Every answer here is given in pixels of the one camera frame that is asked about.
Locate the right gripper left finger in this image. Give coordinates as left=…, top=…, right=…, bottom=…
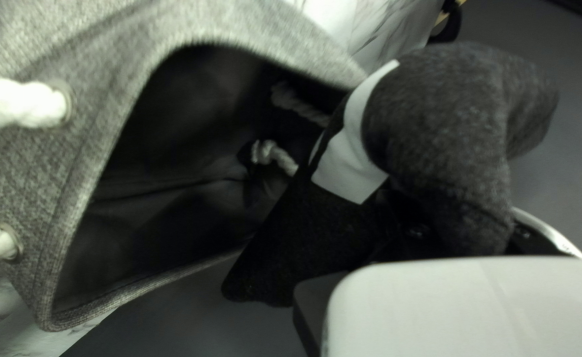
left=293, top=217, right=446, bottom=357

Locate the black sweatshirt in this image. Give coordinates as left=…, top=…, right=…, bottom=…
left=221, top=42, right=560, bottom=308

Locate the black frame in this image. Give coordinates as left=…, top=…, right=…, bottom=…
left=427, top=0, right=466, bottom=45

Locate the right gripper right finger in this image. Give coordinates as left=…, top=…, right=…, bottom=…
left=506, top=207, right=582, bottom=259

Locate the grey fabric basket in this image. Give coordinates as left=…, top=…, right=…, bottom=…
left=0, top=0, right=372, bottom=333

